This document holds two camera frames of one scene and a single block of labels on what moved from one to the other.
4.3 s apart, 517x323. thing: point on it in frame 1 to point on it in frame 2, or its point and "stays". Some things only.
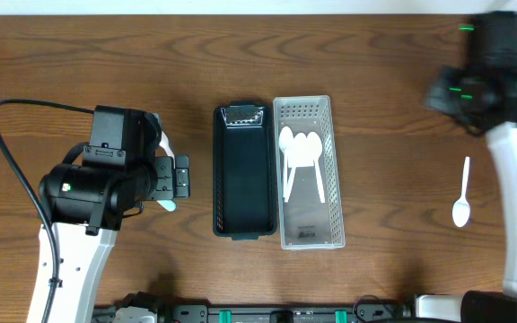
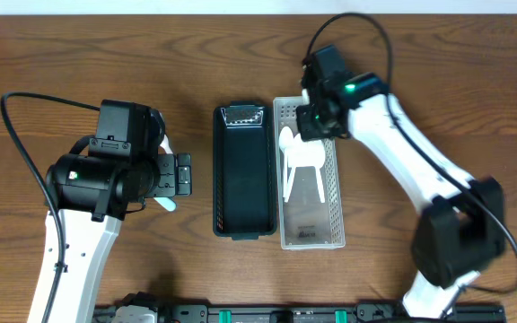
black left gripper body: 180,177 stays
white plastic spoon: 297,155 stays
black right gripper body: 452,91 to 311,126
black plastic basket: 245,170 stays
